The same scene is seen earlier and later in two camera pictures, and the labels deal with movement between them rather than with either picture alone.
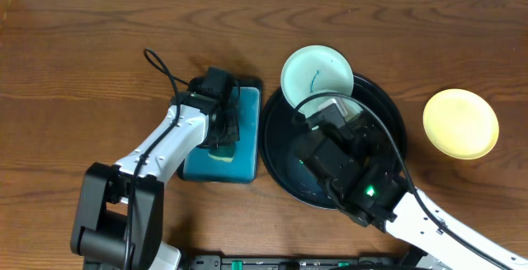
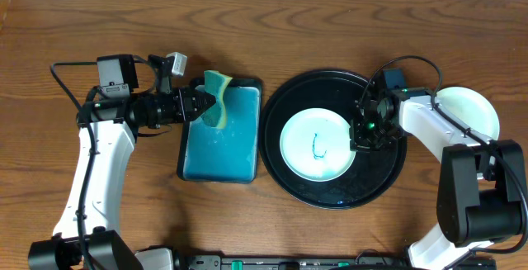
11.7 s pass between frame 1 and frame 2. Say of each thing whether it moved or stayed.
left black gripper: moved
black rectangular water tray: stayed
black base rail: stayed
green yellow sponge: moved
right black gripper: moved
